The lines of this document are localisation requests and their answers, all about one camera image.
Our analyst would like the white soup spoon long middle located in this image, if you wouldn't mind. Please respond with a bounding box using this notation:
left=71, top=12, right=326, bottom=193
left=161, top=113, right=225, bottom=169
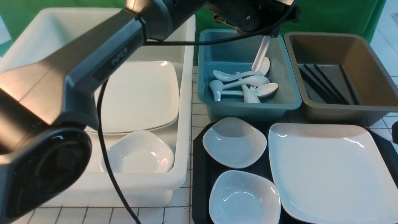
left=222, top=75, right=270, bottom=90

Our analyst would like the large white plastic tub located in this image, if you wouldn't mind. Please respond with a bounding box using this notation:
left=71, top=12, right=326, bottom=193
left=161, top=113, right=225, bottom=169
left=1, top=8, right=194, bottom=207

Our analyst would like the white bowl tray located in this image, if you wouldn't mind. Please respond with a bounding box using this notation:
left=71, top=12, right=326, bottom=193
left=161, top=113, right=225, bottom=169
left=208, top=170, right=281, bottom=224
left=202, top=117, right=267, bottom=169

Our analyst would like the white soup spoon back left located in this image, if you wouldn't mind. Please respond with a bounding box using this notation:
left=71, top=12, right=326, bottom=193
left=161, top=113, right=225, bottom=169
left=213, top=70, right=266, bottom=82

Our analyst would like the white soup spoon front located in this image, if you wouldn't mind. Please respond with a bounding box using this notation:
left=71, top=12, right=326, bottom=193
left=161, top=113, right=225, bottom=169
left=241, top=85, right=261, bottom=104

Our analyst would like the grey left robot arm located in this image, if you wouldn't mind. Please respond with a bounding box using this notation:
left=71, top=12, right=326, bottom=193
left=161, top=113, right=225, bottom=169
left=0, top=0, right=301, bottom=224

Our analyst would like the black chopstick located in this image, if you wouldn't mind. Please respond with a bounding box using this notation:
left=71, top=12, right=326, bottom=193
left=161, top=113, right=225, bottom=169
left=339, top=65, right=360, bottom=105
left=303, top=64, right=350, bottom=105
left=299, top=68, right=336, bottom=104

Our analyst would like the large white rice plate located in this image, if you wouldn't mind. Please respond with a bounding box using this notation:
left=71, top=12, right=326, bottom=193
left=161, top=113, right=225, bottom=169
left=268, top=123, right=398, bottom=224

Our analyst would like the black chopstick right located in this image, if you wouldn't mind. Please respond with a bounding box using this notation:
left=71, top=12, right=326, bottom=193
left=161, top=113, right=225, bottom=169
left=339, top=65, right=360, bottom=105

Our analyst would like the black chopstick middle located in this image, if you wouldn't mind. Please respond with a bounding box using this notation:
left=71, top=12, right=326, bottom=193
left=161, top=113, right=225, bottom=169
left=303, top=64, right=350, bottom=105

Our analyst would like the black chopstick left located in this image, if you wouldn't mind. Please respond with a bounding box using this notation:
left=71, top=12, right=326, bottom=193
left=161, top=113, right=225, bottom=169
left=299, top=68, right=336, bottom=104

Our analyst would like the white bowl in tub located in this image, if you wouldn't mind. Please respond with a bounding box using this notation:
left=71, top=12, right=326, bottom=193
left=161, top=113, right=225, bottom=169
left=107, top=130, right=174, bottom=174

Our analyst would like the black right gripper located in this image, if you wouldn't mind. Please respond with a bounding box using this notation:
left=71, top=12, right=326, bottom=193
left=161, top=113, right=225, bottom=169
left=392, top=121, right=398, bottom=144

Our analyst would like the white soup spoon upper right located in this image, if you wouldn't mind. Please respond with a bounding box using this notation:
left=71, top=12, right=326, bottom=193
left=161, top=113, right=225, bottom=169
left=252, top=56, right=271, bottom=75

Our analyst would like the top white square plate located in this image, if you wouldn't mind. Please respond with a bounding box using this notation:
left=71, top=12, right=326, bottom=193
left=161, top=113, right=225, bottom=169
left=101, top=61, right=179, bottom=133

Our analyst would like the white ceramic soup spoon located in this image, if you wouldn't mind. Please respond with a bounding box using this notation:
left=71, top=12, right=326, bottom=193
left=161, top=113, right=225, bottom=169
left=253, top=36, right=271, bottom=62

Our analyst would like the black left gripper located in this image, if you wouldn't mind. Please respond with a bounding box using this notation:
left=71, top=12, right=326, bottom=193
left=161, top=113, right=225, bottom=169
left=205, top=0, right=301, bottom=37

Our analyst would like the teal plastic bin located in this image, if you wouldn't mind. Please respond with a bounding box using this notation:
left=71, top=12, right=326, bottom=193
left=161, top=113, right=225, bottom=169
left=197, top=35, right=302, bottom=122

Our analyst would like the brown plastic bin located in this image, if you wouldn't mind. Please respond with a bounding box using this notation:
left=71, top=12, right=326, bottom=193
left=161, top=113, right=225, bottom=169
left=284, top=32, right=398, bottom=126

